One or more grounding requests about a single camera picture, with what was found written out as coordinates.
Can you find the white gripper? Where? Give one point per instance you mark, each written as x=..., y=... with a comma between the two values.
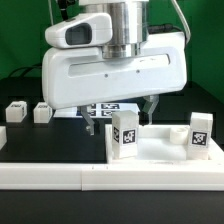
x=76, y=71

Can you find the white square tabletop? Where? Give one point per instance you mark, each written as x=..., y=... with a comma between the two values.
x=162, y=144

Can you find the white sheet with tags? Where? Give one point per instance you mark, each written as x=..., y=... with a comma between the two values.
x=100, y=110

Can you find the white U-shaped fence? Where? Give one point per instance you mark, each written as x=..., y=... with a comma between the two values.
x=45, y=176

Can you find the thin white pole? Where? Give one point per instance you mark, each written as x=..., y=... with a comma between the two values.
x=50, y=12

